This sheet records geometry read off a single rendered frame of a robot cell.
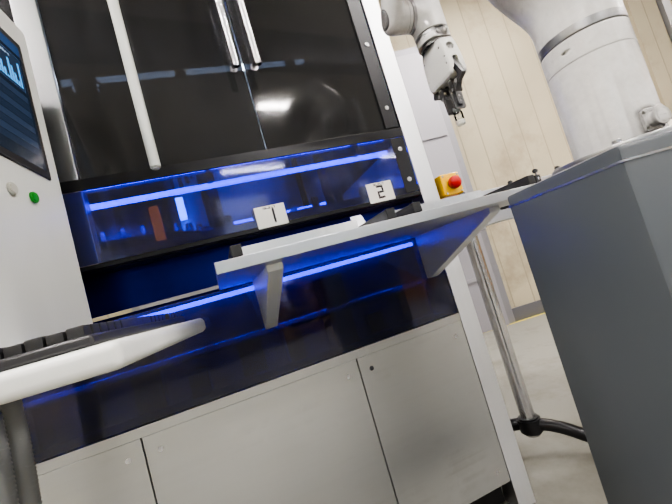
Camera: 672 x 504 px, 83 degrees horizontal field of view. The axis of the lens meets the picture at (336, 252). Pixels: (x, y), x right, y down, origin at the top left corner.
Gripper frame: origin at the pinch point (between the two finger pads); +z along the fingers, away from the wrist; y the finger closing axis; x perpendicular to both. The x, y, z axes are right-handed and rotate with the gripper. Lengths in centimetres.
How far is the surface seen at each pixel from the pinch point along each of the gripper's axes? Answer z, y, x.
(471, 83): -114, 204, -205
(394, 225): 27.2, -12.6, 32.6
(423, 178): 10.1, 27.2, -3.1
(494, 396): 80, 28, -4
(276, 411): 61, 28, 59
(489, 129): -66, 204, -207
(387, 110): -13.9, 27.1, 1.8
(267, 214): 11, 27, 48
